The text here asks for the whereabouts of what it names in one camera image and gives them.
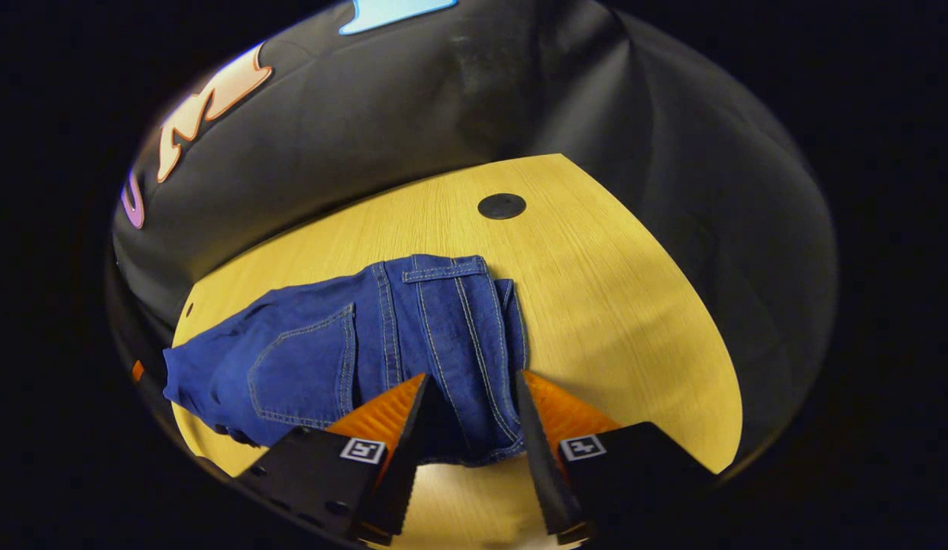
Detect black backdrop cloth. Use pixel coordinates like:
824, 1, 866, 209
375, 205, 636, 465
111, 0, 839, 490

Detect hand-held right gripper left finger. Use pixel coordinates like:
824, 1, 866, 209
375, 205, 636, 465
235, 373, 430, 547

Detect black round table grommet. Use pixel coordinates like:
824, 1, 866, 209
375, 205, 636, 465
477, 193, 528, 221

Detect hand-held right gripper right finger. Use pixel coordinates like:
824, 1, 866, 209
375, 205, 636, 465
514, 370, 720, 547

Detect blue denim jeans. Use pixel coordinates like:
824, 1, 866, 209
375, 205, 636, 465
162, 254, 529, 468

